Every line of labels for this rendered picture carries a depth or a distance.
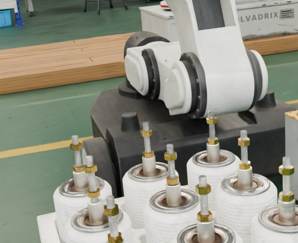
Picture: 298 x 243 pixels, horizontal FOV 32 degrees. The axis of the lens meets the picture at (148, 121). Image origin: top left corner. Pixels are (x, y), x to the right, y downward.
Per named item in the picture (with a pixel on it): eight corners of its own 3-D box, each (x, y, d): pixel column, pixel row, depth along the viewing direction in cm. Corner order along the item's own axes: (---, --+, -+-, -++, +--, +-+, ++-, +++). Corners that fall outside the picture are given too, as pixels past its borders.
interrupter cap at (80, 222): (68, 237, 71) (68, 233, 71) (73, 211, 79) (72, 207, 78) (123, 232, 72) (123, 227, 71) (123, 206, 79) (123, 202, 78)
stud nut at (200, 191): (213, 193, 65) (213, 187, 64) (200, 196, 64) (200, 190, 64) (205, 187, 66) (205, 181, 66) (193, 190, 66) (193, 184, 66)
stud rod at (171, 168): (178, 191, 78) (174, 144, 75) (174, 194, 77) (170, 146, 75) (172, 190, 78) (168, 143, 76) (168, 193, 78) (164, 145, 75)
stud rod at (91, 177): (99, 206, 74) (93, 157, 72) (92, 208, 74) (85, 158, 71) (98, 203, 75) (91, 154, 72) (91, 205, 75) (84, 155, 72)
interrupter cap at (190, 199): (204, 194, 80) (204, 189, 80) (192, 218, 74) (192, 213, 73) (158, 190, 83) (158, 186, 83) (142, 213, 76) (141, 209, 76)
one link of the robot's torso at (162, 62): (127, 49, 149) (178, 55, 104) (193, 40, 154) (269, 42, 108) (134, 102, 152) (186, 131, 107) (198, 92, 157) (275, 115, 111)
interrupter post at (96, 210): (88, 226, 74) (85, 205, 73) (89, 218, 76) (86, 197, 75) (105, 224, 74) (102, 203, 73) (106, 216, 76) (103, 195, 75)
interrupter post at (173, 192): (184, 200, 79) (182, 180, 78) (179, 208, 77) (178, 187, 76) (169, 198, 80) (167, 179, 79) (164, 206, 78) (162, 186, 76)
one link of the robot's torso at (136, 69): (126, 87, 160) (122, 44, 156) (187, 77, 164) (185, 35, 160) (143, 104, 141) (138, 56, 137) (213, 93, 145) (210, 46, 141)
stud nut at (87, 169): (97, 172, 72) (97, 166, 72) (85, 174, 71) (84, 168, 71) (95, 167, 74) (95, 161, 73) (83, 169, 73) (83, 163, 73)
